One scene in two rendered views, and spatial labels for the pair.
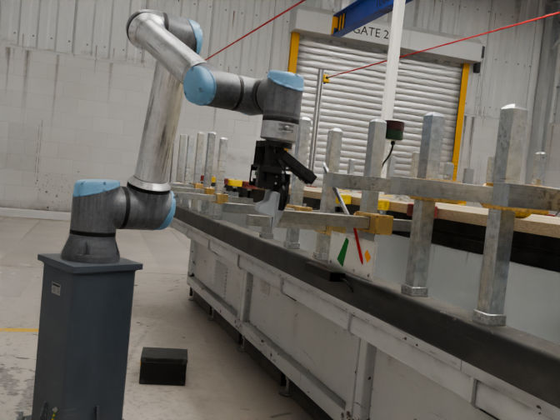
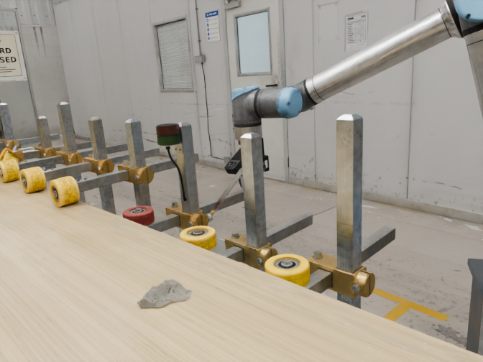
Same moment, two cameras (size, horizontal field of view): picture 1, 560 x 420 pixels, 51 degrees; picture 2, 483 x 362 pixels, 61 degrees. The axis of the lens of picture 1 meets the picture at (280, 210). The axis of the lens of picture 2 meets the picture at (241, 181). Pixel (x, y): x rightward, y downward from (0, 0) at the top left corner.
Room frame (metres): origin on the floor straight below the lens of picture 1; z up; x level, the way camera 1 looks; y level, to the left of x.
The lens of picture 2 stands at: (2.67, -0.53, 1.25)
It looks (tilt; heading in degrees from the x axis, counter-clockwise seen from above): 15 degrees down; 157
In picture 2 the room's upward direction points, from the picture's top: 4 degrees counter-clockwise
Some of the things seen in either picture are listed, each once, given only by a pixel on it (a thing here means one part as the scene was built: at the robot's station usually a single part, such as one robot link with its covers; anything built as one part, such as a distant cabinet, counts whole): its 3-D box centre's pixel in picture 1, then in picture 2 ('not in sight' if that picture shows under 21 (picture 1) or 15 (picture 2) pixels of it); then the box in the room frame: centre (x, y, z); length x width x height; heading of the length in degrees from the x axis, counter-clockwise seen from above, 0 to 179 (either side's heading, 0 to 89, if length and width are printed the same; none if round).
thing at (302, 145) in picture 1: (297, 186); (348, 236); (2.06, -0.05, 0.92); 0.03 x 0.03 x 0.48; 22
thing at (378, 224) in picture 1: (372, 222); (186, 217); (1.58, -0.25, 0.85); 0.13 x 0.06 x 0.05; 22
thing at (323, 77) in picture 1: (317, 141); not in sight; (4.62, -0.23, 1.25); 0.15 x 0.08 x 1.10; 22
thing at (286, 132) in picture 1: (279, 132); (247, 132); (1.45, 0.02, 1.05); 0.10 x 0.09 x 0.05; 21
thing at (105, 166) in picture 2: (512, 197); (98, 164); (1.11, -0.43, 0.95); 0.13 x 0.06 x 0.05; 22
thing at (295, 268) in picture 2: (338, 208); (287, 289); (2.08, -0.20, 0.85); 0.08 x 0.08 x 0.11
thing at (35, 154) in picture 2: not in sight; (63, 149); (0.60, -0.54, 0.95); 0.36 x 0.03 x 0.03; 112
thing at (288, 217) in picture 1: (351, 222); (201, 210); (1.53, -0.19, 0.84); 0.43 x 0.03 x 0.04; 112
